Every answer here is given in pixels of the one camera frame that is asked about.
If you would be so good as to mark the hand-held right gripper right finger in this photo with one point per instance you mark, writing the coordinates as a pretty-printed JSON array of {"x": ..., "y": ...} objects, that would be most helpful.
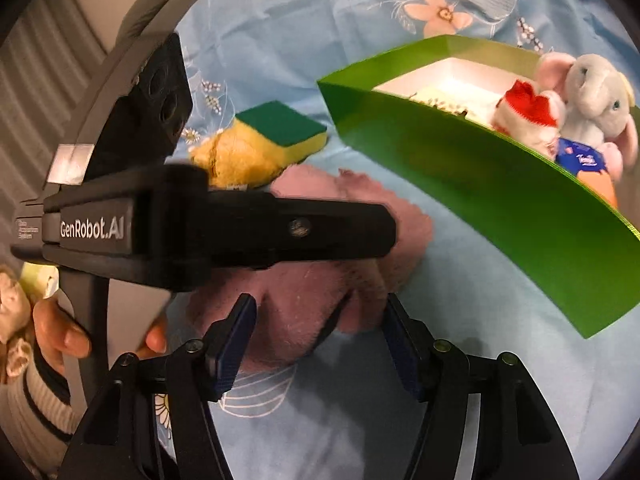
[{"x": 402, "y": 355}]

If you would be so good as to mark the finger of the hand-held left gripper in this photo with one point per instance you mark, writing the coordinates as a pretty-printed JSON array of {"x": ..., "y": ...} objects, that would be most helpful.
[{"x": 300, "y": 230}]

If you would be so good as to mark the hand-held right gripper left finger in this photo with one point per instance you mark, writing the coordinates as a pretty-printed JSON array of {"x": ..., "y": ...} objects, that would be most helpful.
[{"x": 235, "y": 350}]

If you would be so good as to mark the pink towel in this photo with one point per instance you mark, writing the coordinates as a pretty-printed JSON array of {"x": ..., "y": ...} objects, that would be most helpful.
[{"x": 310, "y": 300}]

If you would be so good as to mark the yellow towel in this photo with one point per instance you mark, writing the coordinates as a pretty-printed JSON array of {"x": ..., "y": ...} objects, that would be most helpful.
[{"x": 235, "y": 160}]

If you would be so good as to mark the yellow green sponge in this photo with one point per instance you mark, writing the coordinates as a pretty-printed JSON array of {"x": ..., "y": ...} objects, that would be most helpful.
[{"x": 285, "y": 130}]

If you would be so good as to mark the green cardboard box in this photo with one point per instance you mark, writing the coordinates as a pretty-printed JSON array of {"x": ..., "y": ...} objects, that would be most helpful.
[{"x": 475, "y": 185}]

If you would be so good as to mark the red white plush toy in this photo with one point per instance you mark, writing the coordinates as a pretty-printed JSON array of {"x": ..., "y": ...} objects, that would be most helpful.
[{"x": 530, "y": 110}]

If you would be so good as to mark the blue orange small carton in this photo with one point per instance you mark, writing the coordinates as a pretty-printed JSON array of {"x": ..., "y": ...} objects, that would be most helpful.
[{"x": 582, "y": 160}]

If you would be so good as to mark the grey elephant plush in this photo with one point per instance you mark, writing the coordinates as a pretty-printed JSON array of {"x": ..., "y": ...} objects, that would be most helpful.
[{"x": 595, "y": 90}]

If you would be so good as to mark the person's left hand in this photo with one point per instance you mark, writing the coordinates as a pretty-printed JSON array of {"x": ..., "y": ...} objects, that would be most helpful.
[{"x": 60, "y": 335}]

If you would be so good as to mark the cartoon printed blanket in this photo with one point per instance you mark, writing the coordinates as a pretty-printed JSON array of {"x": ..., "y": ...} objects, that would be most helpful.
[{"x": 20, "y": 305}]

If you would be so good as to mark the blue floral bed sheet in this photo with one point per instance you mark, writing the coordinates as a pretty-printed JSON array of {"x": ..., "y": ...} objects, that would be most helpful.
[{"x": 280, "y": 35}]

